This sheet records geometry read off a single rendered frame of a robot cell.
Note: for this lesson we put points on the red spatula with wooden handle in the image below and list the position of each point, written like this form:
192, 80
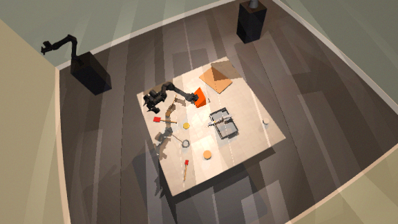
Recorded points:
157, 119

